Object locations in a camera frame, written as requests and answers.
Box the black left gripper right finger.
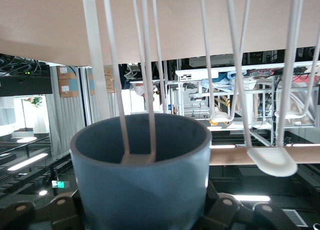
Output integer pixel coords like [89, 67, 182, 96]
[197, 179, 301, 230]

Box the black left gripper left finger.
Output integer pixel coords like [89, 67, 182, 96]
[0, 189, 86, 230]

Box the blue plastic cup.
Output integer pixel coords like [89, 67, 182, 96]
[69, 113, 213, 230]

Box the green exit sign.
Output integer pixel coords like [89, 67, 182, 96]
[51, 180, 71, 189]

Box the white ceiling air vent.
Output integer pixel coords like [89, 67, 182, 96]
[281, 208, 310, 228]

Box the green potted plant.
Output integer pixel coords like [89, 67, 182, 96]
[23, 96, 44, 109]

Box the black equipment cabinet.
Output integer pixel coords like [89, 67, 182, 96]
[0, 61, 54, 97]

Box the brown cardboard box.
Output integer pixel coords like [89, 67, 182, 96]
[58, 79, 80, 98]
[56, 65, 77, 80]
[86, 67, 116, 95]

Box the brown table cover sheet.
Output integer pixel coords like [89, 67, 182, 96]
[0, 0, 320, 67]

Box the white wire cup holder rack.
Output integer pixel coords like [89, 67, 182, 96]
[81, 0, 320, 178]

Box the white aluminium frame workstation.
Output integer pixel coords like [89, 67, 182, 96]
[174, 61, 320, 131]

